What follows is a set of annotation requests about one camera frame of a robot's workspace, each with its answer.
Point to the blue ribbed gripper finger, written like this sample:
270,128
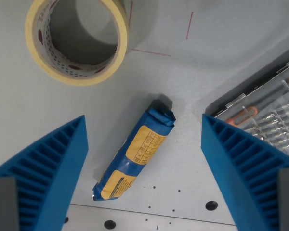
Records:
53,163
238,168

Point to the clear plastic bit set case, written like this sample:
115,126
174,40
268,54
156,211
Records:
267,96

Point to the blue and yellow foil bag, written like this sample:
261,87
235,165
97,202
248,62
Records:
135,154

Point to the orange and black screwdriver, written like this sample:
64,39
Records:
253,110

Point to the yellow masking tape roll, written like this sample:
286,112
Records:
121,36

